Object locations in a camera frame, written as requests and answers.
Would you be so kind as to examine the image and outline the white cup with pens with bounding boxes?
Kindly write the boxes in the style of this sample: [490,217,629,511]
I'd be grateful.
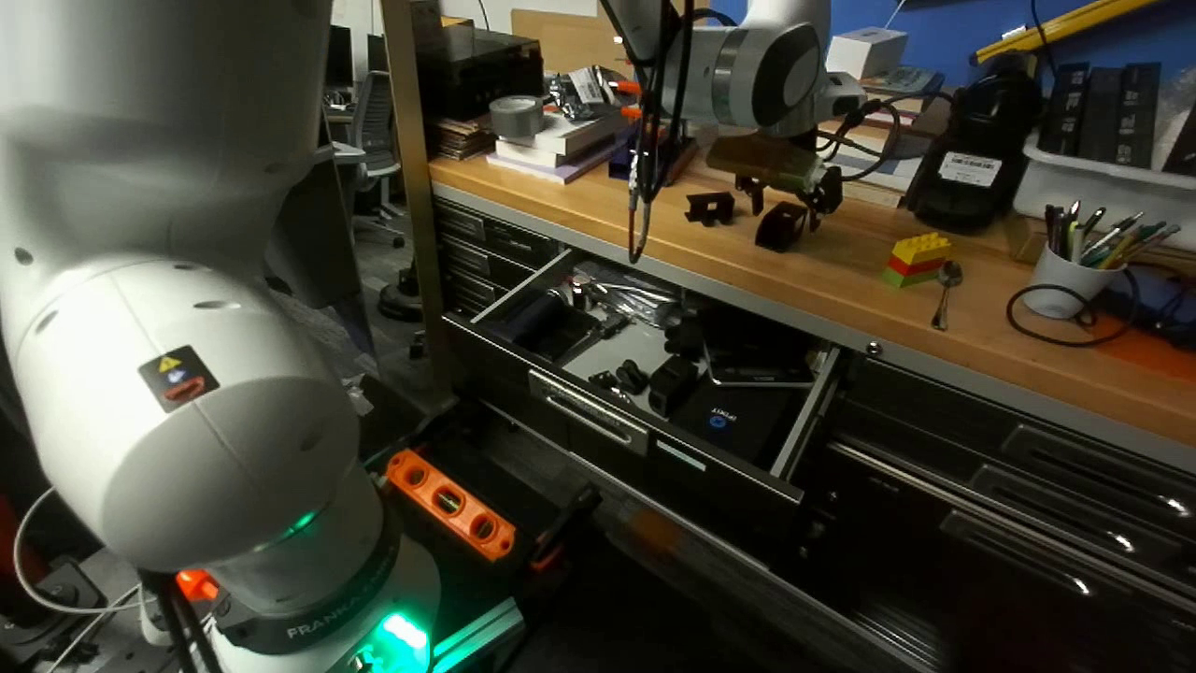
[1022,201,1170,319]

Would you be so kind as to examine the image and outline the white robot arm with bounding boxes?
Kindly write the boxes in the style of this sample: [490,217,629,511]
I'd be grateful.
[0,0,440,673]

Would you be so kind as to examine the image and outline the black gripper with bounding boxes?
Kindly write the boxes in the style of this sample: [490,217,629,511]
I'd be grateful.
[735,158,846,212]

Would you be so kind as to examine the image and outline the grey duct tape roll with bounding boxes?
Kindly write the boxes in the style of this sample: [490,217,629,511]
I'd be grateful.
[490,94,541,147]

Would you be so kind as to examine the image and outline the open grey metal drawer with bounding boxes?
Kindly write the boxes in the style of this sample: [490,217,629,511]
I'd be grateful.
[448,251,838,511]

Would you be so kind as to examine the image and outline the white bin with black items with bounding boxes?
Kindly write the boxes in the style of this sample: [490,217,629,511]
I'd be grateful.
[1013,64,1196,246]

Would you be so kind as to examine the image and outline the black label printer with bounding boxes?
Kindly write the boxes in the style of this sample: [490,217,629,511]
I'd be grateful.
[902,76,1044,231]

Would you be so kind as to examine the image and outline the colourful toy block stack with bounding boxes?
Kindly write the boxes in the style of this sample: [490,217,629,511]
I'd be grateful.
[886,231,952,287]

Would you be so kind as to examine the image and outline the black printer box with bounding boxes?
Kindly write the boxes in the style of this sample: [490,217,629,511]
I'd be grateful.
[419,26,541,121]

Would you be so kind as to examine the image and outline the metal spoon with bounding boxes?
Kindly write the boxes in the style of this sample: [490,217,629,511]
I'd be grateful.
[931,261,964,334]

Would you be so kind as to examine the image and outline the yellow level tool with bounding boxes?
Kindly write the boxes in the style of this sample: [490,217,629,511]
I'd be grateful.
[970,0,1160,64]

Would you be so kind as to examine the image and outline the black cable on table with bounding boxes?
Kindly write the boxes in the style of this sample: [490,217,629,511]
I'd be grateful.
[1002,279,1144,353]

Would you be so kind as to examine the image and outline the black plastic part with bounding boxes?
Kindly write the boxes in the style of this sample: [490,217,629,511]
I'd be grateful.
[686,192,735,225]
[756,201,811,254]

